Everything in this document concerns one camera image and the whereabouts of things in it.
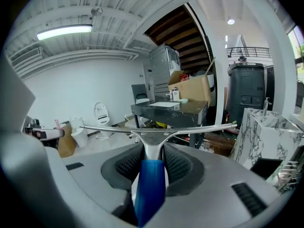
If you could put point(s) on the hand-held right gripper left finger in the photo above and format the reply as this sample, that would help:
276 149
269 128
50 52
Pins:
123 165

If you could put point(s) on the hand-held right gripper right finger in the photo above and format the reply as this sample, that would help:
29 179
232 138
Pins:
183 170

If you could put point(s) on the white toilet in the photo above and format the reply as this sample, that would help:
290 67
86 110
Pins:
101 115

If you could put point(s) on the black marble table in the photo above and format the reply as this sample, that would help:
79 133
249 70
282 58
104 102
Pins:
190 108

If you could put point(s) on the white sink basin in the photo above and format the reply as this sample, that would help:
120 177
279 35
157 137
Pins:
164 104

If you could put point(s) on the pale green soap dish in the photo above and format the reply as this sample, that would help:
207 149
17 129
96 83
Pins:
184 100

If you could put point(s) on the white soap pump bottle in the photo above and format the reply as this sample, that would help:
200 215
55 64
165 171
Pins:
175 95

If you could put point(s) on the grey office chair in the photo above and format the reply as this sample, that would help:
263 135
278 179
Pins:
140 91

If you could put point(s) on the white marble block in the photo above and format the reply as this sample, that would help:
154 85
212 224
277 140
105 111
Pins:
254 136

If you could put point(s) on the large open cardboard box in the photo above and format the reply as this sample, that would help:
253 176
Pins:
194 87

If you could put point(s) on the dark grey cabinet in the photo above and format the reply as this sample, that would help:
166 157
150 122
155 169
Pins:
245 91

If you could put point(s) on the stainless steel appliance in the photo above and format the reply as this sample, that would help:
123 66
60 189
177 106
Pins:
160 68

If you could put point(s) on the chrome towel rack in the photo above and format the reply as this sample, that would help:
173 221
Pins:
291 172

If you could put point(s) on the brown wooden staircase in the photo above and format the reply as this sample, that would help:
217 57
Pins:
183 39

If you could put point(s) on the black metal railing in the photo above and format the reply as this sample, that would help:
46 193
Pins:
249 52

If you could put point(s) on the long ceiling light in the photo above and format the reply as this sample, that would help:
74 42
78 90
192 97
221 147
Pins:
64 31

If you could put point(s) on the round ceiling downlight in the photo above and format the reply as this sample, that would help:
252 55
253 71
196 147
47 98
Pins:
230 21

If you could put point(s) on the round ceiling fixture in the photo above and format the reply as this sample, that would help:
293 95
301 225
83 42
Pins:
96 11

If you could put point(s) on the wall air conditioner vent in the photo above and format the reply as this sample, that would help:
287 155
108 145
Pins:
26 56

